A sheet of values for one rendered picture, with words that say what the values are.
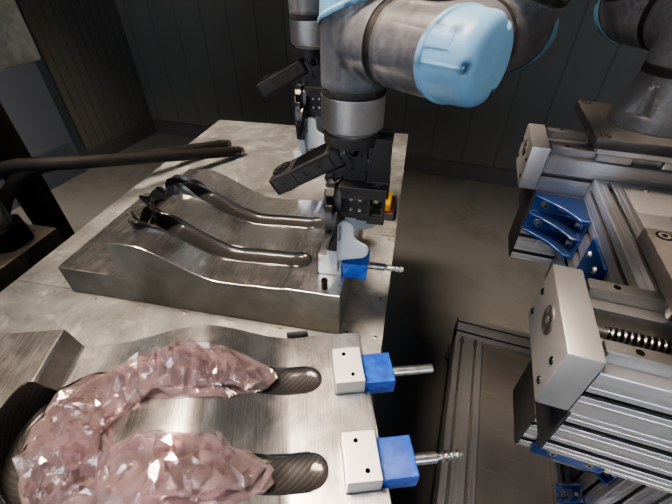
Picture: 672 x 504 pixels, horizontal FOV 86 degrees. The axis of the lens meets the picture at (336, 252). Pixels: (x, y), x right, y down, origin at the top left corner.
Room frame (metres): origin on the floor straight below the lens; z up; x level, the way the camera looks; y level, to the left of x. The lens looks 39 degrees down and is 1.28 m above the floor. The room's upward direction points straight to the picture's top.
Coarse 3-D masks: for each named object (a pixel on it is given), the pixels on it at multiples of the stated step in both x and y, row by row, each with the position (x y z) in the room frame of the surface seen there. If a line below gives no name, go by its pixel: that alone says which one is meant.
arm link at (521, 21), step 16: (512, 0) 0.41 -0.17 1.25; (528, 0) 0.41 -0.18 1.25; (544, 0) 0.40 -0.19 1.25; (560, 0) 0.40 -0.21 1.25; (512, 16) 0.40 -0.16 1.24; (528, 16) 0.41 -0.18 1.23; (544, 16) 0.41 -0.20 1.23; (528, 32) 0.41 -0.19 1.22; (544, 32) 0.42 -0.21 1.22; (528, 48) 0.41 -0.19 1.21; (544, 48) 0.44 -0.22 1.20; (512, 64) 0.41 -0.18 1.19; (528, 64) 0.44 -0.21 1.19
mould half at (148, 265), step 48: (240, 192) 0.65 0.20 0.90; (96, 240) 0.54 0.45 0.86; (144, 240) 0.45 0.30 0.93; (240, 240) 0.51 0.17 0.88; (288, 240) 0.51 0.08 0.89; (96, 288) 0.46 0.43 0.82; (144, 288) 0.44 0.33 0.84; (192, 288) 0.42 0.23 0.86; (240, 288) 0.40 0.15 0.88; (288, 288) 0.39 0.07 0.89; (336, 288) 0.39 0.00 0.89
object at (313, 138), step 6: (306, 120) 0.72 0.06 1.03; (312, 120) 0.72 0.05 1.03; (306, 126) 0.72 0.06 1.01; (312, 126) 0.72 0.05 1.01; (306, 132) 0.72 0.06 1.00; (312, 132) 0.71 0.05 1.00; (318, 132) 0.71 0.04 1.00; (306, 138) 0.71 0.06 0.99; (312, 138) 0.71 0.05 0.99; (318, 138) 0.71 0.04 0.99; (300, 144) 0.71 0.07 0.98; (306, 144) 0.71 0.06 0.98; (312, 144) 0.71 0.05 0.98; (318, 144) 0.71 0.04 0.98; (300, 150) 0.72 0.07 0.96; (306, 150) 0.71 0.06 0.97
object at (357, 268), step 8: (320, 256) 0.42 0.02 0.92; (368, 256) 0.44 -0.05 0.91; (320, 264) 0.42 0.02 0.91; (328, 264) 0.42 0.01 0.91; (344, 264) 0.42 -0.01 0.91; (352, 264) 0.42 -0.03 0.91; (360, 264) 0.42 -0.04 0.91; (368, 264) 0.43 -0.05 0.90; (376, 264) 0.43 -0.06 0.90; (384, 264) 0.43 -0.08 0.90; (320, 272) 0.42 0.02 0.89; (328, 272) 0.42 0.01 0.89; (336, 272) 0.42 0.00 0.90; (344, 272) 0.42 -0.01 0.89; (352, 272) 0.42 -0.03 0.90; (360, 272) 0.41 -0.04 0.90
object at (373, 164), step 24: (336, 144) 0.41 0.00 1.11; (360, 144) 0.40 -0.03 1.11; (384, 144) 0.41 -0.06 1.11; (336, 168) 0.43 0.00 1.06; (360, 168) 0.42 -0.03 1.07; (384, 168) 0.41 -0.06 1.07; (336, 192) 0.41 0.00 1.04; (360, 192) 0.40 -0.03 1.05; (384, 192) 0.40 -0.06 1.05; (360, 216) 0.41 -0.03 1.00
